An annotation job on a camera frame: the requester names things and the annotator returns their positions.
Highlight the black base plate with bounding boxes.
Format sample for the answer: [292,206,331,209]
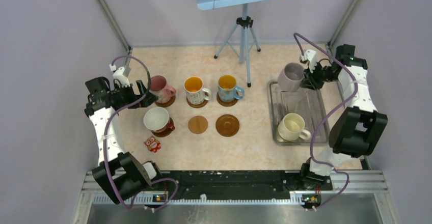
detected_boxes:
[160,170,317,200]

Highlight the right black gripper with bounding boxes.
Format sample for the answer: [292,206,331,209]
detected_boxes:
[300,61,339,90]

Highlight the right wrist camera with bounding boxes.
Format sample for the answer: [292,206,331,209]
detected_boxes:
[299,49,318,73]

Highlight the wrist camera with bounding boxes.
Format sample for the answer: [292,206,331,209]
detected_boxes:
[109,64,131,87]
[299,49,318,73]

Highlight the red owl figurine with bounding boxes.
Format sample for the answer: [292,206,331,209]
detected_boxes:
[144,136,161,153]

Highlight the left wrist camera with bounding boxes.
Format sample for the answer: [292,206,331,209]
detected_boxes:
[109,64,131,87]

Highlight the dark wooden coaster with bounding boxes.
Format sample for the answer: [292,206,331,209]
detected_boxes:
[186,99,208,108]
[215,114,240,137]
[151,118,175,137]
[155,96,176,108]
[217,94,238,107]

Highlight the blue mug yellow inside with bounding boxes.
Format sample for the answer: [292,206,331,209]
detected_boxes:
[218,75,245,102]

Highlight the cream mug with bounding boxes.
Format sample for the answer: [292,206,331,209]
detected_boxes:
[277,113,311,142]

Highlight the patterned mug yellow inside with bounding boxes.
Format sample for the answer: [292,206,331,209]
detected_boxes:
[184,76,212,104]

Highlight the grey cable duct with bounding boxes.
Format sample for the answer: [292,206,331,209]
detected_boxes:
[93,193,305,206]

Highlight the pink mug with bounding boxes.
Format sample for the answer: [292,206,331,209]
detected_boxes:
[150,75,177,103]

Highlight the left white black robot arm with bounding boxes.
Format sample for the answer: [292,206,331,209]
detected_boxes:
[85,76,164,204]

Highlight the light wooden coaster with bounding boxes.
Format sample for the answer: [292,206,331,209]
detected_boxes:
[188,116,208,134]

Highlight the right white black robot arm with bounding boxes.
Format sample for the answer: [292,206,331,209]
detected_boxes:
[299,44,388,189]

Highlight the white red mug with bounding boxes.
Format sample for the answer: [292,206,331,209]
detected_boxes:
[143,107,175,133]

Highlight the metal tray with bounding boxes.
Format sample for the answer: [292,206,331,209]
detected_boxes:
[267,80,327,146]

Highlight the lilac mug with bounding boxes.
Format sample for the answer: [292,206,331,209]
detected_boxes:
[277,63,304,92]

